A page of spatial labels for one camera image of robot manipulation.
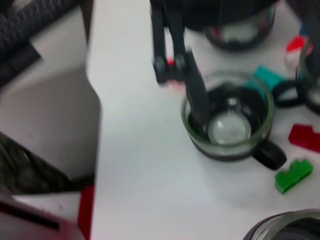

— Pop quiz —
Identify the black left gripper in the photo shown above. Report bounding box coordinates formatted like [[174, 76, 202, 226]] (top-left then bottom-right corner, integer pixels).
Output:
[[183, 0, 277, 27]]

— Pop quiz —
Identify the grey metal panel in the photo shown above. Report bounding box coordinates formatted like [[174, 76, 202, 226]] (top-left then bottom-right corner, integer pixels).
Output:
[[0, 67, 103, 196]]

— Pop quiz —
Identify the small red block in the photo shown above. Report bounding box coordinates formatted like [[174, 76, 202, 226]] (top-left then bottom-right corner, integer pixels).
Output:
[[286, 35, 313, 55]]

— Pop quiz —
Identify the glass teacup with black base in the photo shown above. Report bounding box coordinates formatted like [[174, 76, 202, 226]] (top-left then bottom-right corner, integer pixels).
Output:
[[272, 42, 320, 113], [242, 209, 320, 240], [203, 4, 276, 53], [181, 70, 288, 171]]

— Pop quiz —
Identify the teal square block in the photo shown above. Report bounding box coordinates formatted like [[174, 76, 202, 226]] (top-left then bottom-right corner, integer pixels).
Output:
[[251, 64, 286, 88]]

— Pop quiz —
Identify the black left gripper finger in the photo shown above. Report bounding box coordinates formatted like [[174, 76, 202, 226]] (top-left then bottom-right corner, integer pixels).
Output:
[[149, 0, 211, 132], [306, 0, 320, 48]]

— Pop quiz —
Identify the black braided cable sleeve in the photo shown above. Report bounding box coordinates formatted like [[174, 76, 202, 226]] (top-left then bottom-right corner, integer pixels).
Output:
[[0, 0, 86, 87]]

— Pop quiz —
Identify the green toy block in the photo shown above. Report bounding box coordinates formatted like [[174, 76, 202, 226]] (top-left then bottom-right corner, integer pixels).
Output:
[[274, 159, 314, 195]]

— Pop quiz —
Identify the small white block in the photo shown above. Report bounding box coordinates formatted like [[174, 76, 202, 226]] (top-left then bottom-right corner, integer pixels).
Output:
[[284, 49, 301, 71]]

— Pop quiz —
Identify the long dark red block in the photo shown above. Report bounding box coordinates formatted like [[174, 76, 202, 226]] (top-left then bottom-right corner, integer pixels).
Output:
[[288, 123, 320, 154]]

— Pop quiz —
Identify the red and white box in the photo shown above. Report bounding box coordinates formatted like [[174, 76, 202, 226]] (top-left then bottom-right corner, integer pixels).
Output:
[[0, 186, 96, 240]]

